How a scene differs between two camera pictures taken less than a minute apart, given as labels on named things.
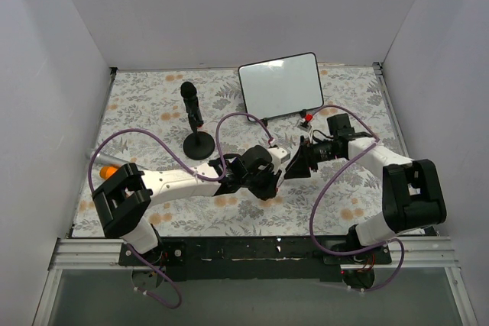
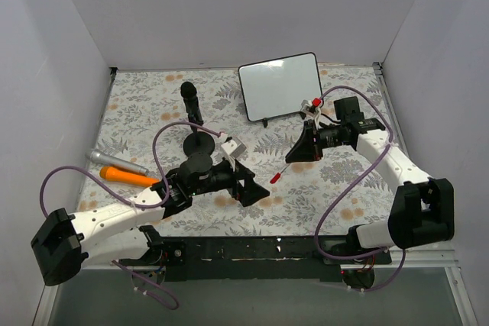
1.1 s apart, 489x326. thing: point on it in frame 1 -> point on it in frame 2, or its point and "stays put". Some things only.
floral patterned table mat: (315, 175) stays put
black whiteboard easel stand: (266, 121) stays put
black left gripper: (273, 182) -> (237, 179)
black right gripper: (304, 157) -> (315, 143)
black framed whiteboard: (281, 86) stays put
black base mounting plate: (257, 259) stays put
